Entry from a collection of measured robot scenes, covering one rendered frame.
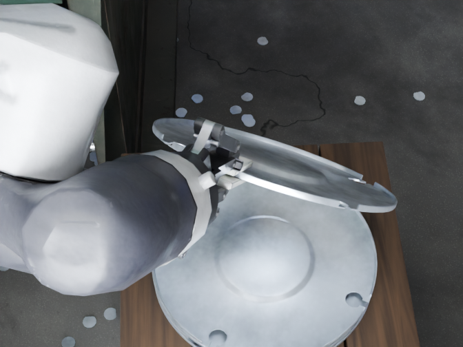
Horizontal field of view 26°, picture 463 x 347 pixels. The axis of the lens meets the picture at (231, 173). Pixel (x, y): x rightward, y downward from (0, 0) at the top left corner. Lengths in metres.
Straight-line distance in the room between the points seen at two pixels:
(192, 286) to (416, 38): 0.96
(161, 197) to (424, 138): 1.26
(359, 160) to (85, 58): 0.80
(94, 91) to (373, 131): 1.25
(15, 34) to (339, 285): 0.72
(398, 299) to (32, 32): 0.77
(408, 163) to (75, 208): 1.29
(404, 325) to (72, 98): 0.72
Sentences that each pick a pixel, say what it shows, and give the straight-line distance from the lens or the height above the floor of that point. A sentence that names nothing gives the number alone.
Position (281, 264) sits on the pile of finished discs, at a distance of 1.30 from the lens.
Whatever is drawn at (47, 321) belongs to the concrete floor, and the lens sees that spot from 1.71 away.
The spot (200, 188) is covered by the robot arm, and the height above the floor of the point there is 0.86.
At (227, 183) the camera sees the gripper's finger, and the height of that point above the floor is 0.70.
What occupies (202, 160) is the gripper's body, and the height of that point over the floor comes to 0.82.
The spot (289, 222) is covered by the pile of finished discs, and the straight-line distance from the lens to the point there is 1.34.
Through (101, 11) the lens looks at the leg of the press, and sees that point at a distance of 1.35.
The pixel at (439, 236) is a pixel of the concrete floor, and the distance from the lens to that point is 1.80.
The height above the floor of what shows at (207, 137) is 0.81.
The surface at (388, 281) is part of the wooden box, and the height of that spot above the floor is 0.35.
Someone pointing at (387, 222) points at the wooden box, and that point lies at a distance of 1.38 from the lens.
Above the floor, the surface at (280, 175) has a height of 0.62.
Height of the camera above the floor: 1.51
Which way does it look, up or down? 55 degrees down
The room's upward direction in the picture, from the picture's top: straight up
